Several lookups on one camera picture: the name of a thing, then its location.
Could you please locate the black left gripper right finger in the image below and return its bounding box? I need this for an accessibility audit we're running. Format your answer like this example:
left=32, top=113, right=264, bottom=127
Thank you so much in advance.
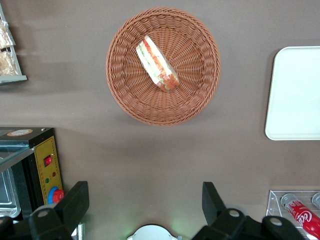
left=191, top=181, right=306, bottom=240

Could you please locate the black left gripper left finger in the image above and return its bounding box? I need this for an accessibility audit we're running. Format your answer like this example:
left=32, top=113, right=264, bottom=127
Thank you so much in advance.
left=0, top=181, right=90, bottom=240

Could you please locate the triangular sandwich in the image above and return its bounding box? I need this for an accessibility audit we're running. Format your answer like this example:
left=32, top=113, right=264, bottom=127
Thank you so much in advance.
left=135, top=35, right=180, bottom=93

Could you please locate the round brown wicker basket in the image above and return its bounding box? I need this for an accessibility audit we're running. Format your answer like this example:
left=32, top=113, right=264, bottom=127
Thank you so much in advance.
left=105, top=6, right=222, bottom=127

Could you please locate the cream plastic tray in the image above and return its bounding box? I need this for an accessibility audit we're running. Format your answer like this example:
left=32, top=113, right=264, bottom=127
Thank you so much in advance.
left=264, top=45, right=320, bottom=141

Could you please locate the clear acrylic bottle rack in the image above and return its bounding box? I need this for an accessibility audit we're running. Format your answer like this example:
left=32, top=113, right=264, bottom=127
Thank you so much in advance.
left=266, top=189, right=320, bottom=240

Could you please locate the steel warmer pan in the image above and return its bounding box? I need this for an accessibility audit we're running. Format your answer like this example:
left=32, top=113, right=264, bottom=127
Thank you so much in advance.
left=0, top=169, right=22, bottom=218

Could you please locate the black food warmer yellow panel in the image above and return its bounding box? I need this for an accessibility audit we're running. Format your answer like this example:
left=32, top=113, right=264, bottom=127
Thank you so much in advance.
left=0, top=126, right=65, bottom=221

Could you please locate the glass warmer cover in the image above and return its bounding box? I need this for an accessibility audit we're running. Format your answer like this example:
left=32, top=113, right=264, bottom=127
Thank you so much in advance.
left=0, top=139, right=35, bottom=173

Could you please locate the grey snack rack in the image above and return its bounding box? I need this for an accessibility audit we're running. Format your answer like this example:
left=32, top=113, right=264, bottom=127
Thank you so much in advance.
left=0, top=4, right=28, bottom=85

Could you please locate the clear bag of snacks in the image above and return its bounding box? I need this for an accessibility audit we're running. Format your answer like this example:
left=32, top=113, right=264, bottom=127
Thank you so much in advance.
left=0, top=19, right=16, bottom=50
left=0, top=49, right=20, bottom=77

